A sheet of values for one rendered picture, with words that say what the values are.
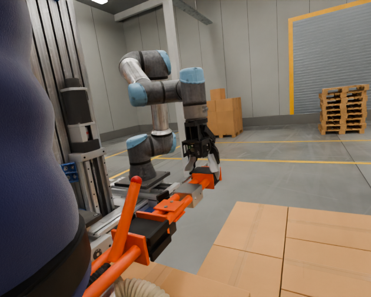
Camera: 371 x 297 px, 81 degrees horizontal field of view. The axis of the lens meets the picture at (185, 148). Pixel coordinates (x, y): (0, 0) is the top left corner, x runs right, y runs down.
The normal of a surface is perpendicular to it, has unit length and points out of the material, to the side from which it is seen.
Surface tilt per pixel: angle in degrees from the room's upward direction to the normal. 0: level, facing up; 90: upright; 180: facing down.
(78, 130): 90
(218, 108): 90
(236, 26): 90
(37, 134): 104
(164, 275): 0
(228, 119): 90
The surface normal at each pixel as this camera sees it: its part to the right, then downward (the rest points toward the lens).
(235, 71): -0.47, 0.24
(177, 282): -0.11, -0.97
